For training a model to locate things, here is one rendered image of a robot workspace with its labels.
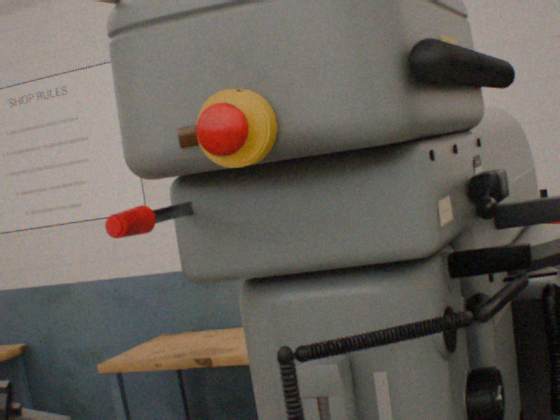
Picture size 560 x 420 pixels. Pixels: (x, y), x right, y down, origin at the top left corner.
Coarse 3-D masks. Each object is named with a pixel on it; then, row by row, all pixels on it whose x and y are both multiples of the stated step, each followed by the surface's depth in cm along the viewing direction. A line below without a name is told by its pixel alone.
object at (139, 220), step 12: (180, 204) 95; (120, 216) 84; (132, 216) 85; (144, 216) 87; (156, 216) 90; (168, 216) 92; (180, 216) 95; (108, 228) 84; (120, 228) 84; (132, 228) 85; (144, 228) 87
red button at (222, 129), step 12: (216, 108) 80; (228, 108) 80; (204, 120) 80; (216, 120) 80; (228, 120) 79; (240, 120) 80; (204, 132) 80; (216, 132) 80; (228, 132) 79; (240, 132) 80; (204, 144) 80; (216, 144) 80; (228, 144) 80; (240, 144) 80
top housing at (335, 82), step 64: (128, 0) 88; (192, 0) 85; (256, 0) 83; (320, 0) 81; (384, 0) 83; (448, 0) 108; (128, 64) 88; (192, 64) 85; (256, 64) 83; (320, 64) 82; (384, 64) 82; (128, 128) 89; (320, 128) 82; (384, 128) 83; (448, 128) 101
